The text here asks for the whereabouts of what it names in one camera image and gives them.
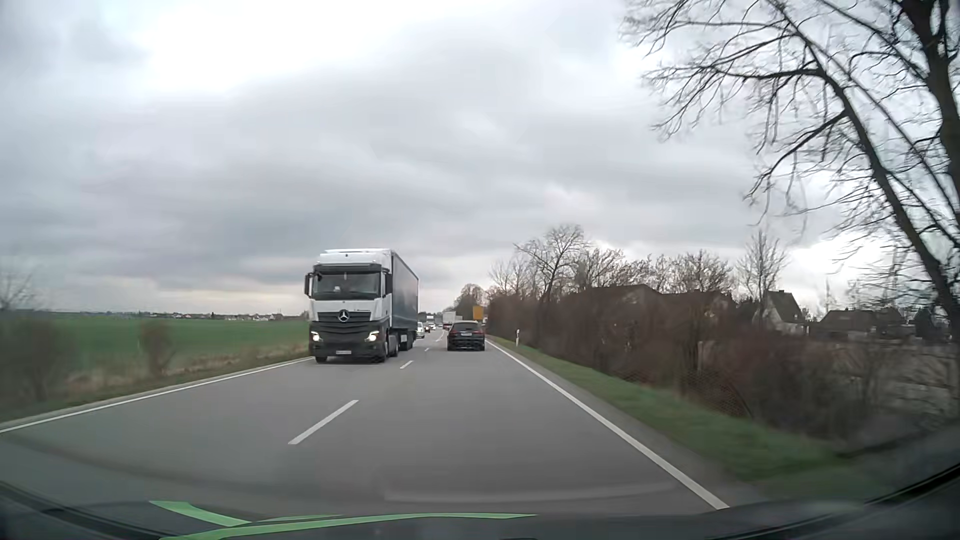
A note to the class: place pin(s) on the yellow road sign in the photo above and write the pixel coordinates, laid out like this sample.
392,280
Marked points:
478,313

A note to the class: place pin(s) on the dark car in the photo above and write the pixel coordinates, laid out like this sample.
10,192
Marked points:
466,336

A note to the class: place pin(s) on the queue of vehicles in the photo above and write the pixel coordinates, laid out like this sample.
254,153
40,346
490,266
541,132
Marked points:
431,324

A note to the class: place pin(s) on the row of bare trees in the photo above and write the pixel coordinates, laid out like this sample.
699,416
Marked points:
600,270

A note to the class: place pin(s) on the white lorry with grey trailer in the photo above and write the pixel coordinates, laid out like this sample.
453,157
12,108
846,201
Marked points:
360,307

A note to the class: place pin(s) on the grey asphalt road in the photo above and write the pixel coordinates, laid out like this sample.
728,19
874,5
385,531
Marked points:
450,442

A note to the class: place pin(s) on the brown hedge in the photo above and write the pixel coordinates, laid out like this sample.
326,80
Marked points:
675,337

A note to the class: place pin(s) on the road markings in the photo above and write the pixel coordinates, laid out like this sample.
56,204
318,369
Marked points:
628,439

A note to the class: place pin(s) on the car's own bonnet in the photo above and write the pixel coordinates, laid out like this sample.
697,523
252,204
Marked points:
480,525

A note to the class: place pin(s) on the green field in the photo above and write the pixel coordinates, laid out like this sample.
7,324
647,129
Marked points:
202,334

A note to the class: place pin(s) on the grass verge with bank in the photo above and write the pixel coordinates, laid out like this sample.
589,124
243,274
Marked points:
720,435

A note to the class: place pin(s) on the white house with dark roof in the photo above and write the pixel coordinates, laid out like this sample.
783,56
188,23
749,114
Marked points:
782,311

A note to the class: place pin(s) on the bare bush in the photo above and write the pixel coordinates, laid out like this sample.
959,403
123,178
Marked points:
30,352
157,346

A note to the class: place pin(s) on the dark-roofed building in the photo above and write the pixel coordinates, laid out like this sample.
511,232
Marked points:
855,322

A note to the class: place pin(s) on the large bare tree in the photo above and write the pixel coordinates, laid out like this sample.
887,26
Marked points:
885,172

